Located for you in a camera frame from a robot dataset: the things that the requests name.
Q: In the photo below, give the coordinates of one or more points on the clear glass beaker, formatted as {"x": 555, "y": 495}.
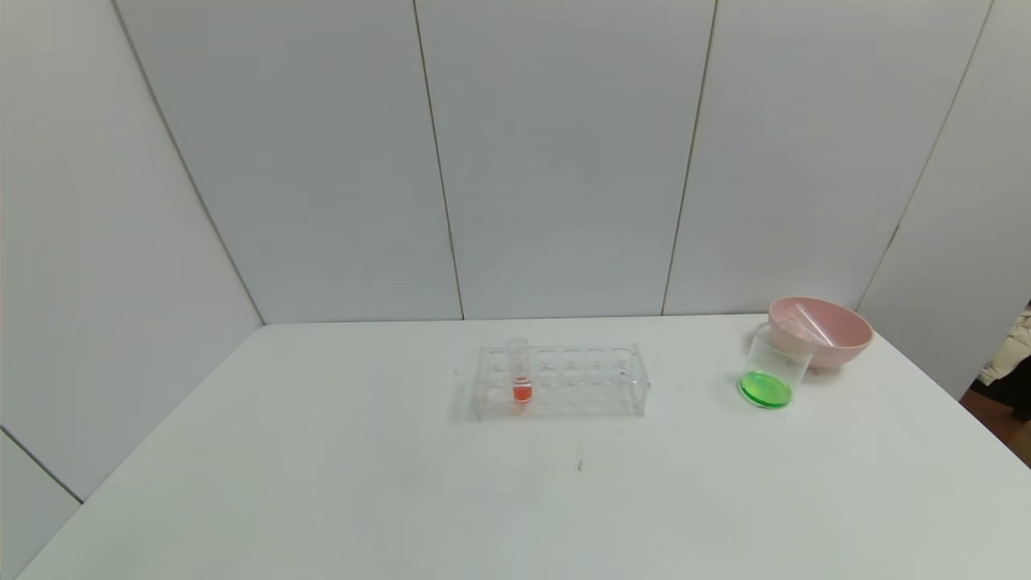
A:
{"x": 765, "y": 389}

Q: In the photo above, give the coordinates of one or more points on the pink bowl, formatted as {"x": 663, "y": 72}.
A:
{"x": 846, "y": 338}

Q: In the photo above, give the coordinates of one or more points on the dark background object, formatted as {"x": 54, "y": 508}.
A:
{"x": 1007, "y": 403}

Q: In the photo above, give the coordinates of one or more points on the red pigment test tube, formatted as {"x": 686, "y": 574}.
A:
{"x": 522, "y": 392}

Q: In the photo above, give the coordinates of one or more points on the clear plastic test tube rack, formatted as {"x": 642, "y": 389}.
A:
{"x": 564, "y": 380}

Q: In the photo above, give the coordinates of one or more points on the blue pigment test tube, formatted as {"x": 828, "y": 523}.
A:
{"x": 809, "y": 321}

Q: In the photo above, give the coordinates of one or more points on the beige padded jacket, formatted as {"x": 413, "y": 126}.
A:
{"x": 1011, "y": 354}

